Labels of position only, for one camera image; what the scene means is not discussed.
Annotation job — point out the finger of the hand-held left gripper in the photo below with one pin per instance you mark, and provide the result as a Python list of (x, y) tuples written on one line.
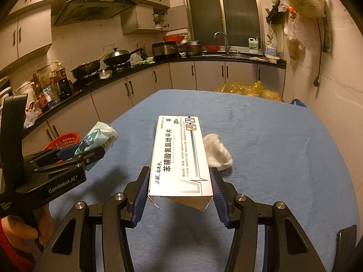
[(66, 151), (93, 154)]

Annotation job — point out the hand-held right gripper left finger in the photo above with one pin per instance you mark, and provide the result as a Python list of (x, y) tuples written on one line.
[(141, 192)]

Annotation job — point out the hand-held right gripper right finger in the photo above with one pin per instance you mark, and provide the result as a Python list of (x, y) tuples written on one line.
[(218, 198)]

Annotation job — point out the red plastic basket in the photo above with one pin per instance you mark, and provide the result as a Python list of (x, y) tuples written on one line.
[(63, 140)]

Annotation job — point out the tissue packet with cartoon print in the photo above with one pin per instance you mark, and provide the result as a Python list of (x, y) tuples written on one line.
[(99, 136)]

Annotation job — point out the white medicine box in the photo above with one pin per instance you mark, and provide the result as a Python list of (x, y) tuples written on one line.
[(178, 161)]

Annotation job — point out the person's left forearm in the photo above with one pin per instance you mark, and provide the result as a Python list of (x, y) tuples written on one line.
[(5, 246)]

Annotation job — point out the person's left hand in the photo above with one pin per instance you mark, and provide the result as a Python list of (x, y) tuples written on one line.
[(46, 226)]

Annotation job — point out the white crumpled tissue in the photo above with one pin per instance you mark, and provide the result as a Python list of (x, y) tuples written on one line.
[(218, 153)]

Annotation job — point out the crumpled clear plastic bags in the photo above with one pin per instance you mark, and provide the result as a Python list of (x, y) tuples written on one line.
[(32, 117)]

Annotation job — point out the beige lower cabinets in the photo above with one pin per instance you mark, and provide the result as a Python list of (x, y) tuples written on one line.
[(113, 99)]

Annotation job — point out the beige cabinets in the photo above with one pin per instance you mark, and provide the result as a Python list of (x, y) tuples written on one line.
[(113, 99), (31, 34)]

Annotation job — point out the sauce bottle with red label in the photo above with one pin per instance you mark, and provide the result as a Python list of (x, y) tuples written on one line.
[(41, 96)]

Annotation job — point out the dark soy sauce jug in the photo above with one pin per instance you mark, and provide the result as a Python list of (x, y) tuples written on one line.
[(65, 87)]

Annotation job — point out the black countertop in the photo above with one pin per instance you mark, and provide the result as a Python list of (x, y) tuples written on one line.
[(85, 86)]

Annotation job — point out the white electric kettle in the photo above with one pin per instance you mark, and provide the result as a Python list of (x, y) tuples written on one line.
[(27, 90)]

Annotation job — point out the black frying pan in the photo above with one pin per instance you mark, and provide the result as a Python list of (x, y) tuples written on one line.
[(85, 68)]

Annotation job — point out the gas stove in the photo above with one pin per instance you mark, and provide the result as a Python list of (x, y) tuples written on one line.
[(113, 69)]

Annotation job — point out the dish rack with bowls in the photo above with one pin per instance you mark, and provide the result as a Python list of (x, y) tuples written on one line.
[(4, 86)]

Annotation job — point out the black wok with metal lid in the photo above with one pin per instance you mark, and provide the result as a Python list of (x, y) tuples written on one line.
[(117, 56)]

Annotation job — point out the green vegetables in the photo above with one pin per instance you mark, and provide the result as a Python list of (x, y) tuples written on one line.
[(141, 62)]

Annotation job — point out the yellow plastic bags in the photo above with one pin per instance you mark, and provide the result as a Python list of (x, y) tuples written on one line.
[(241, 89)]

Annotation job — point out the beige upper cabinets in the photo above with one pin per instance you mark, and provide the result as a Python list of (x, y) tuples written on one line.
[(31, 34)]

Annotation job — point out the blue bag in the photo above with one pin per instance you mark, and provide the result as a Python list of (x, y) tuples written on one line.
[(297, 102)]

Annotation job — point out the silver rice cooker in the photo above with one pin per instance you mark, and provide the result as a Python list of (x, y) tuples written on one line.
[(164, 50)]

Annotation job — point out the black curved object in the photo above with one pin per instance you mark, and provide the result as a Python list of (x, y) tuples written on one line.
[(347, 240)]

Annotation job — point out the red basin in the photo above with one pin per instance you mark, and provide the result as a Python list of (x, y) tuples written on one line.
[(173, 38)]

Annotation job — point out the metal sink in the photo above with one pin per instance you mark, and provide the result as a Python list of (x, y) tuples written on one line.
[(224, 54)]

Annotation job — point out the metal pot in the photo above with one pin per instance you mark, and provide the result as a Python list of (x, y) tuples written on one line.
[(192, 48)]

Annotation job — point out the range hood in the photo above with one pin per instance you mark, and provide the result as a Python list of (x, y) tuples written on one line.
[(93, 8)]

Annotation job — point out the small red bowl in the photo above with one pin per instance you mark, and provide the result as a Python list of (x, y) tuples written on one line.
[(212, 48)]

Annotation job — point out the metal faucet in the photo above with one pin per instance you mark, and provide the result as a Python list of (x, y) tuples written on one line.
[(226, 42)]

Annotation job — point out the white jug with green label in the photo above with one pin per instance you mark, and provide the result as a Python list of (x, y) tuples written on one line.
[(253, 45)]

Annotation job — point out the white jug with blue label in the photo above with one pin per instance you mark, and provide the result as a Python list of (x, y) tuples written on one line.
[(271, 49)]

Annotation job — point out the kitchen window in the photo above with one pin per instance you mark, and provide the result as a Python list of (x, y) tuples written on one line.
[(204, 14)]

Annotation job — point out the hanging clear plastic bags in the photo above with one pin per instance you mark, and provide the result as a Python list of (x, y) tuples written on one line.
[(295, 34)]

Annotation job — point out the black hanging item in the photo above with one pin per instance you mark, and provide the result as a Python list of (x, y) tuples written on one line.
[(274, 12)]

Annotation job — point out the open wall shelf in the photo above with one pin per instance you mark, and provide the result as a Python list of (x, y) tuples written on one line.
[(159, 21)]

